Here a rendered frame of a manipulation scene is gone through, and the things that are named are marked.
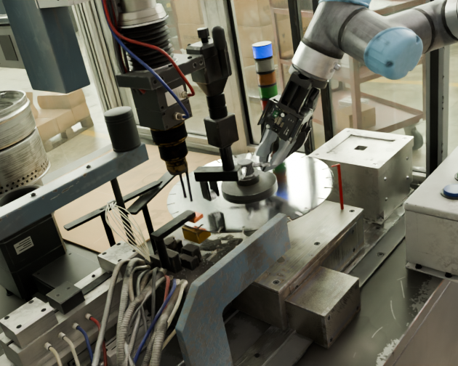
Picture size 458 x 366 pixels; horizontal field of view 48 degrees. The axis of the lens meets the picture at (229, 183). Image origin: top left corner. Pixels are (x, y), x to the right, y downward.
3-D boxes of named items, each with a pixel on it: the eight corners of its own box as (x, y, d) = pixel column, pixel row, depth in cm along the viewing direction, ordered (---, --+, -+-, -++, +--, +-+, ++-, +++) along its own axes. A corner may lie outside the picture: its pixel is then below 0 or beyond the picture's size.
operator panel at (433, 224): (456, 203, 121) (458, 144, 115) (507, 213, 114) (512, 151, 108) (404, 267, 104) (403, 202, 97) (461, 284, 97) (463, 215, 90)
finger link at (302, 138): (271, 149, 99) (291, 110, 95) (274, 148, 100) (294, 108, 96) (293, 162, 98) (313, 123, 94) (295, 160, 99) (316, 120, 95)
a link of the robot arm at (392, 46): (448, 23, 77) (393, -4, 84) (393, 42, 72) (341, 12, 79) (432, 70, 82) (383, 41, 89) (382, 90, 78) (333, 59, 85)
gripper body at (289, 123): (254, 127, 92) (282, 64, 87) (269, 118, 100) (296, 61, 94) (291, 148, 91) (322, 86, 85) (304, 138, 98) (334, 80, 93)
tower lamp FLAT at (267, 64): (263, 67, 125) (262, 54, 123) (278, 67, 122) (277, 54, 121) (251, 72, 122) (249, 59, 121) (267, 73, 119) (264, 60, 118)
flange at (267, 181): (216, 181, 107) (214, 171, 105) (267, 168, 108) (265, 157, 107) (228, 205, 97) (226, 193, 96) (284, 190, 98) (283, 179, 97)
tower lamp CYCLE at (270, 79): (264, 79, 126) (263, 67, 125) (280, 80, 123) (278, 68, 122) (254, 86, 123) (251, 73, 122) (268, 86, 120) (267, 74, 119)
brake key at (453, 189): (448, 191, 100) (448, 181, 99) (469, 194, 98) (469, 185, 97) (440, 200, 98) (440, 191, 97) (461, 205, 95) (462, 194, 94)
